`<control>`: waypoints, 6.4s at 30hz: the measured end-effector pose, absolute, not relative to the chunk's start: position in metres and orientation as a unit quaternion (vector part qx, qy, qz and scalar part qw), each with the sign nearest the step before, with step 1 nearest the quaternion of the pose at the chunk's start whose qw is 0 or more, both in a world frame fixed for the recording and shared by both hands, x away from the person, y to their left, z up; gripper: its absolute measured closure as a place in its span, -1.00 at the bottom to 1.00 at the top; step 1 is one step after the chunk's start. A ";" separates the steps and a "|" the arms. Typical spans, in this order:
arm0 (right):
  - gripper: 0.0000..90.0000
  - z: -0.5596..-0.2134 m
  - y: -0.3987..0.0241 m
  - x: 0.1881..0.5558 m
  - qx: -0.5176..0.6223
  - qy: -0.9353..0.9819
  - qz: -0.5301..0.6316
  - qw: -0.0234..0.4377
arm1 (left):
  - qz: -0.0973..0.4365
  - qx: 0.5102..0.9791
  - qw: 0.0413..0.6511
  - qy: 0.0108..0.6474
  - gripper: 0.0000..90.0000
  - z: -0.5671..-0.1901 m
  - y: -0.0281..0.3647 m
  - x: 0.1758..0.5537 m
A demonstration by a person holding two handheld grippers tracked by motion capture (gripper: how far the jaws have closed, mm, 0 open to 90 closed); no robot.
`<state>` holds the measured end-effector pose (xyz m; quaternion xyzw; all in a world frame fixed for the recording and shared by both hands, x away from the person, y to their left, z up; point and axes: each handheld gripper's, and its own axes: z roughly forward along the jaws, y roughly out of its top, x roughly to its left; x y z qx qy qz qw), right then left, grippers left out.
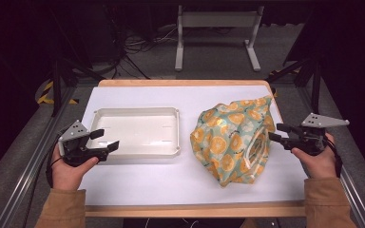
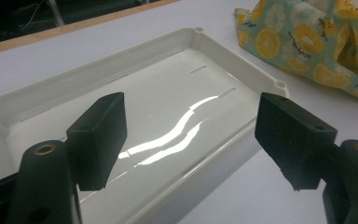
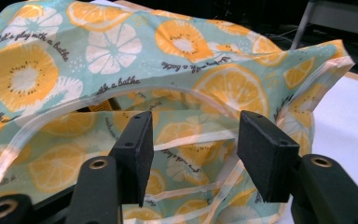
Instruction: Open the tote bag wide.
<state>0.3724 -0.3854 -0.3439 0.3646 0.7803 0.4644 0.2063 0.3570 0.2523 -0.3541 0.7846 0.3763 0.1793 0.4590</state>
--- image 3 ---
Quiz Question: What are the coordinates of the citrus print fabric bag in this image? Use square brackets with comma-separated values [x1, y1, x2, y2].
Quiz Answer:
[0, 0, 355, 224]

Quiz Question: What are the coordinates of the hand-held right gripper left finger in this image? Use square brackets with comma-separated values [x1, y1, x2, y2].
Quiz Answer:
[108, 110, 155, 208]

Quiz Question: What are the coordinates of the grey metal stand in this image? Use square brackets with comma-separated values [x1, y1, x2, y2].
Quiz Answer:
[289, 0, 358, 51]

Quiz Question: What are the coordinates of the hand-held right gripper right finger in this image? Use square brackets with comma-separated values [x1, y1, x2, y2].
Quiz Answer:
[236, 109, 301, 203]

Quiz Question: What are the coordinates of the white table mat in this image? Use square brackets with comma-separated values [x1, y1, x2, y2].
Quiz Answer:
[278, 75, 358, 224]

